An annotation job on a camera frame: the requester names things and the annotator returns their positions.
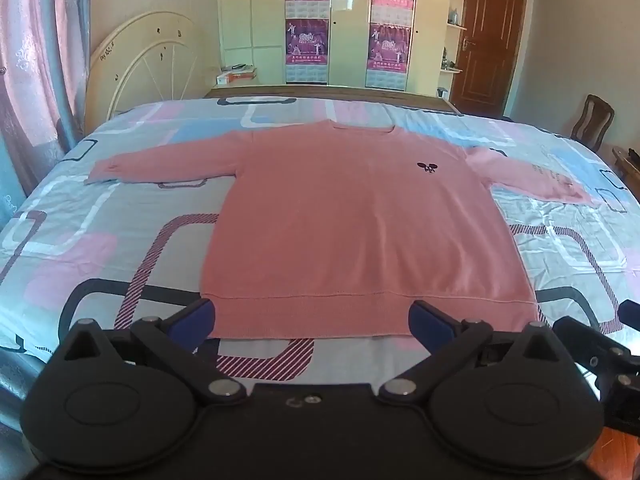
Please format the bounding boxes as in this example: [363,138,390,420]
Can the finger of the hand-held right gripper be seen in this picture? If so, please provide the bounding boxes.
[618,299,640,329]
[552,316,635,377]

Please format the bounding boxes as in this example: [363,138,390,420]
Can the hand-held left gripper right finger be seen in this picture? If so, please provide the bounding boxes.
[378,300,567,405]

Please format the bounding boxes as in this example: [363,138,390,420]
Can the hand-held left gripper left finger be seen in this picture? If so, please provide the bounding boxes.
[62,298,247,407]

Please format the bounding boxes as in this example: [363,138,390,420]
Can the pink sweater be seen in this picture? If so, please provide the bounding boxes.
[82,119,596,341]

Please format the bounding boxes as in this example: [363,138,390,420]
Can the bed with patterned sheet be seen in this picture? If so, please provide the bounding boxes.
[0,94,640,397]

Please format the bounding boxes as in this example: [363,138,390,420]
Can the wooden side furniture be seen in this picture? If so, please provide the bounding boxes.
[612,145,640,187]

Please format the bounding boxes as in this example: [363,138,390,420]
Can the wooden chair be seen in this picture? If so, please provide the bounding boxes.
[570,93,615,154]

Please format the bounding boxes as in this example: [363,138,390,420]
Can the cream round headboard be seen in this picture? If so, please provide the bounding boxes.
[85,10,211,133]

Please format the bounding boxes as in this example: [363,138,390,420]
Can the brown wooden door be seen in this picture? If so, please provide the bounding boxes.
[448,0,529,119]

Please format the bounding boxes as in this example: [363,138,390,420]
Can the pink patterned curtain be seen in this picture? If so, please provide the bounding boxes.
[0,0,94,228]

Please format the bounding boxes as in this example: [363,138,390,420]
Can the cream wardrobe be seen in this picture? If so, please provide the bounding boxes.
[217,0,473,98]

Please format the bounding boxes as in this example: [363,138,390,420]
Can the cream corner shelves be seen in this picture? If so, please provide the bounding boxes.
[440,0,474,77]

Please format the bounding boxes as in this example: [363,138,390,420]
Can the wooden bed frame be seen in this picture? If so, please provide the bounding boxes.
[204,83,464,117]

